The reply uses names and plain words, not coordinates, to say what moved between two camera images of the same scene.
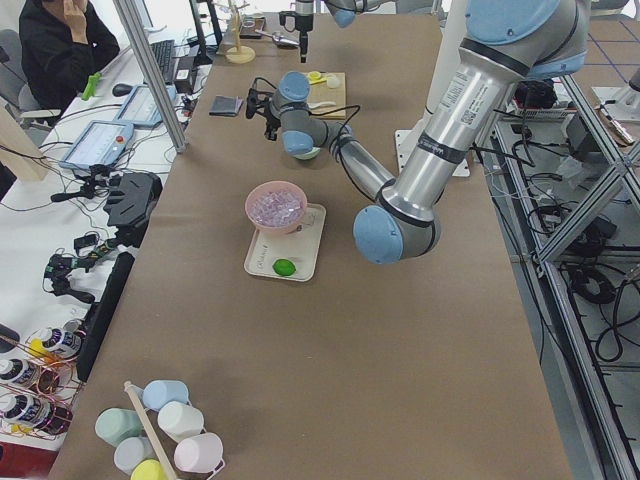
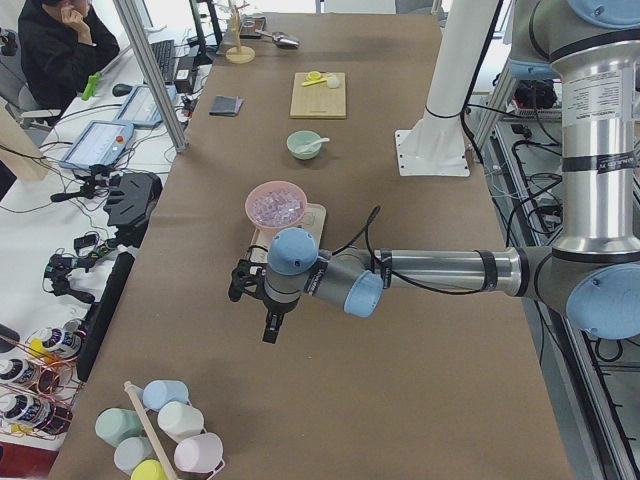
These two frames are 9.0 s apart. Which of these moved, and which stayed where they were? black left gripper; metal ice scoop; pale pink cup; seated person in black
Moved: black left gripper
Stayed: pale pink cup; seated person in black; metal ice scoop
